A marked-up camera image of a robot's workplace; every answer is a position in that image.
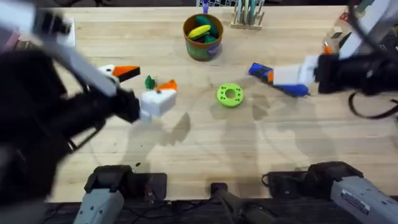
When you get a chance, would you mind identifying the blue electric screwdriver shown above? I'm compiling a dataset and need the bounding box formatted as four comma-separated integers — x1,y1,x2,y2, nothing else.
248,62,310,98

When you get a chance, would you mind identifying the small green vegetable toy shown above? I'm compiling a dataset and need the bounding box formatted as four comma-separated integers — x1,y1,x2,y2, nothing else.
144,75,157,91

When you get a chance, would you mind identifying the orange ribbed wedge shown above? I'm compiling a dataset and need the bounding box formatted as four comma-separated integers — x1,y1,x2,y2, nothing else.
154,79,178,93

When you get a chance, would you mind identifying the green disc with holes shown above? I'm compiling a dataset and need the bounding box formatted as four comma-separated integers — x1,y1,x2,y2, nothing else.
216,82,244,108

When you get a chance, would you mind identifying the wooden peg rack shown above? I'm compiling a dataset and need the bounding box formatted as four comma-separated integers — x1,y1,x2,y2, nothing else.
230,0,266,31

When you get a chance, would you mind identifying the brown tub with toys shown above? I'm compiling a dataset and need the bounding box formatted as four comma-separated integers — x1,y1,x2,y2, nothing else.
182,13,224,62

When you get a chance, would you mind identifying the black cable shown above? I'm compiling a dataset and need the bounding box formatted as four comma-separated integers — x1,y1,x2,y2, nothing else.
348,91,398,120

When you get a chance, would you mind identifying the black stand post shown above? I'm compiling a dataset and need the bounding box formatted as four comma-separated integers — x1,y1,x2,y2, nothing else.
210,182,277,224

